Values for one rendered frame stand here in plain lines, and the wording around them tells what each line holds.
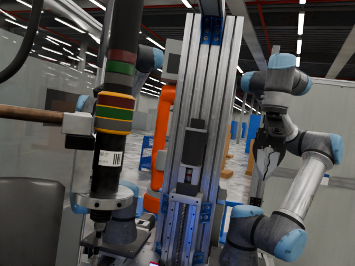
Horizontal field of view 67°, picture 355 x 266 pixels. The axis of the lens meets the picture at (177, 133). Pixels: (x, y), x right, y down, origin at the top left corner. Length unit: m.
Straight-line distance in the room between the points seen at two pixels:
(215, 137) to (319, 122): 1.15
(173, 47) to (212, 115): 3.25
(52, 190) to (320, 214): 2.00
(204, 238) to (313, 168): 0.55
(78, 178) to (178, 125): 0.93
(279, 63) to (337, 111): 1.44
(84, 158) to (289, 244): 0.78
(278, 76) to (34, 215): 0.66
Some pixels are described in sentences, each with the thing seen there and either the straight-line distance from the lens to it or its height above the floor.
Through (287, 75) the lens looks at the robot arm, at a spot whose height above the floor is 1.72.
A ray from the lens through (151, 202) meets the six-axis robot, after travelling 4.37.
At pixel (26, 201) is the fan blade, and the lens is 0.48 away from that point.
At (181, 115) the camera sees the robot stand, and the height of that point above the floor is 1.58.
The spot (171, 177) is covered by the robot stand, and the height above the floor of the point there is 1.29.
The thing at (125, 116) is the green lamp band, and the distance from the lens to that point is 0.31.
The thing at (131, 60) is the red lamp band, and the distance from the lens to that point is 0.32.
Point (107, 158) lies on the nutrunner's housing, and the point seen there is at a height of 1.50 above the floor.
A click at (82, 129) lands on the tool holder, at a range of 0.31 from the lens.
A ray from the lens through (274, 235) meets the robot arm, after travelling 0.99.
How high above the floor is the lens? 1.56
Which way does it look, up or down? 3 degrees down
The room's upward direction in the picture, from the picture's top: 8 degrees clockwise
